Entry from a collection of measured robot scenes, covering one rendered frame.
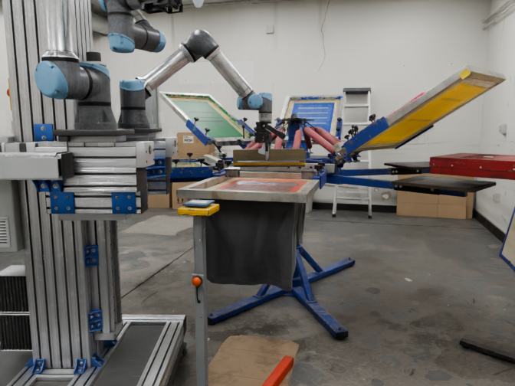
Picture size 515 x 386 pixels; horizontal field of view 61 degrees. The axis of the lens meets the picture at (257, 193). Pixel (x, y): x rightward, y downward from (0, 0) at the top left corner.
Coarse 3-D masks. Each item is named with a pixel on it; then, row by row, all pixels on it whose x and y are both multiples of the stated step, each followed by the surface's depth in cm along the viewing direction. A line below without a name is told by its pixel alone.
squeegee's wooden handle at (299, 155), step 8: (240, 152) 247; (248, 152) 246; (256, 152) 245; (272, 152) 243; (280, 152) 242; (288, 152) 241; (296, 152) 240; (304, 152) 239; (240, 160) 248; (248, 160) 247; (256, 160) 246; (264, 160) 245; (272, 160) 243; (280, 160) 242; (288, 160) 241; (296, 160) 240; (304, 160) 239
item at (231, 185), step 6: (240, 180) 255; (246, 180) 255; (252, 180) 255; (258, 180) 255; (264, 180) 255; (270, 180) 255; (222, 186) 230; (228, 186) 230; (234, 186) 230; (240, 186) 230; (246, 186) 230; (252, 186) 230; (258, 186) 230
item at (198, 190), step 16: (224, 176) 250; (240, 176) 268; (256, 176) 265; (272, 176) 263; (288, 176) 261; (192, 192) 196; (208, 192) 194; (224, 192) 192; (240, 192) 190; (256, 192) 189; (272, 192) 188; (288, 192) 188; (304, 192) 188
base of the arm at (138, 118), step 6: (120, 108) 208; (126, 108) 205; (132, 108) 205; (138, 108) 207; (144, 108) 210; (120, 114) 208; (126, 114) 205; (132, 114) 205; (138, 114) 206; (144, 114) 209; (120, 120) 208; (126, 120) 205; (132, 120) 205; (138, 120) 206; (144, 120) 208; (120, 126) 206; (126, 126) 205; (132, 126) 205; (138, 126) 206; (144, 126) 208
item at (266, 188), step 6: (276, 180) 255; (282, 180) 255; (288, 180) 255; (294, 180) 255; (264, 186) 230; (270, 186) 230; (276, 186) 230; (282, 186) 230; (288, 186) 230; (294, 186) 230; (300, 186) 230
